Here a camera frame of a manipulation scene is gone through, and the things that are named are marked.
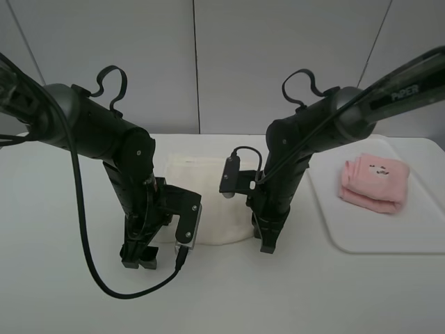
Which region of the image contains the white towel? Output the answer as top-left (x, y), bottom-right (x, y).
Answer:
top-left (164, 154), bottom-right (254, 246)

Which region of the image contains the black camera cable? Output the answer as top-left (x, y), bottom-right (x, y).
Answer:
top-left (231, 51), bottom-right (445, 185)
top-left (0, 51), bottom-right (191, 299)

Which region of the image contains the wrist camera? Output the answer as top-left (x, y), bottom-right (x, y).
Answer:
top-left (175, 204), bottom-right (202, 251)
top-left (219, 155), bottom-right (241, 199)

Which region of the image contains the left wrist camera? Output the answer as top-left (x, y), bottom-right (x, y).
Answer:
top-left (175, 204), bottom-right (202, 251)

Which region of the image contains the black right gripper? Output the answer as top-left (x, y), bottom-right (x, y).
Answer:
top-left (252, 208), bottom-right (289, 253)

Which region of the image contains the black left camera cable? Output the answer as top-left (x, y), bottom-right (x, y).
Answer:
top-left (0, 51), bottom-right (191, 299)

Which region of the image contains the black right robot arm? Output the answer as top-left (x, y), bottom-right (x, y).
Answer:
top-left (252, 47), bottom-right (444, 254)

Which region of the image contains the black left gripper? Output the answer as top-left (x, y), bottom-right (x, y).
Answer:
top-left (120, 222), bottom-right (163, 270)

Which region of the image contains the white plastic tray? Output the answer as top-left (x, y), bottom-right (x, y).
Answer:
top-left (308, 136), bottom-right (444, 254)

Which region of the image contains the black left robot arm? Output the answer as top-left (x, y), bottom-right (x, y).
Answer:
top-left (1, 56), bottom-right (172, 269)

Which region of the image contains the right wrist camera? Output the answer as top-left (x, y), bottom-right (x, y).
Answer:
top-left (219, 155), bottom-right (241, 199)

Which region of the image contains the pink towel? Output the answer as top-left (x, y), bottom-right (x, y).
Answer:
top-left (339, 154), bottom-right (410, 214)

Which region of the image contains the black right camera cable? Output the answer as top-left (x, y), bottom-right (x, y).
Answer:
top-left (231, 51), bottom-right (445, 185)

